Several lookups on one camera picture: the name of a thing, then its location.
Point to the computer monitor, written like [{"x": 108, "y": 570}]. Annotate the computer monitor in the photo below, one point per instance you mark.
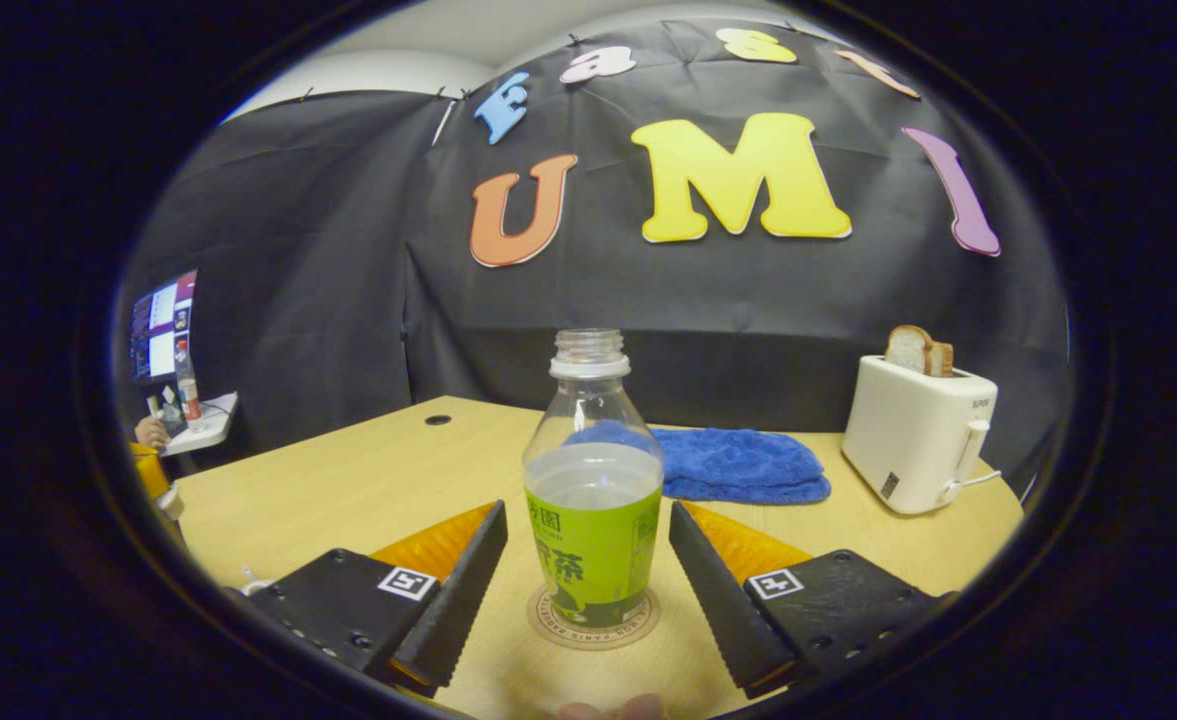
[{"x": 163, "y": 325}]

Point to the small white side table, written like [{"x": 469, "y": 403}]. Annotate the small white side table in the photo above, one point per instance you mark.
[{"x": 206, "y": 425}]

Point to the blue towel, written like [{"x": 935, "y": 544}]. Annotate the blue towel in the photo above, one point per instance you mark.
[{"x": 738, "y": 465}]

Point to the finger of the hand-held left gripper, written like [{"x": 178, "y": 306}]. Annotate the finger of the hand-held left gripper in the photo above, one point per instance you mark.
[{"x": 150, "y": 472}]

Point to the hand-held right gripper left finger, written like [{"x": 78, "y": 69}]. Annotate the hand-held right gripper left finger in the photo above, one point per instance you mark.
[{"x": 453, "y": 600}]

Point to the clear water bottle green label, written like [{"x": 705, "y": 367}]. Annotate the clear water bottle green label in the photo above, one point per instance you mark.
[{"x": 593, "y": 540}]

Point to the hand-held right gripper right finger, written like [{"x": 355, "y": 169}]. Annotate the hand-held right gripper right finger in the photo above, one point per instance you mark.
[{"x": 718, "y": 600}]

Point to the toast bread slice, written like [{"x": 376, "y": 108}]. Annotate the toast bread slice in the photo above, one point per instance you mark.
[
  {"x": 942, "y": 360},
  {"x": 908, "y": 350}
]

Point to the white toaster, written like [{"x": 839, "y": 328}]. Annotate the white toaster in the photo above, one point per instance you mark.
[{"x": 913, "y": 430}]

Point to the small red-label bottle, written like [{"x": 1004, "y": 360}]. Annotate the small red-label bottle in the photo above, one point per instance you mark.
[{"x": 189, "y": 395}]

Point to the black backdrop cloth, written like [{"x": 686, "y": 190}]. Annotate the black backdrop cloth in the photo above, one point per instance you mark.
[{"x": 348, "y": 250}]

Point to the round brown coaster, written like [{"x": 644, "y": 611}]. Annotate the round brown coaster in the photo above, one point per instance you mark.
[{"x": 548, "y": 630}]

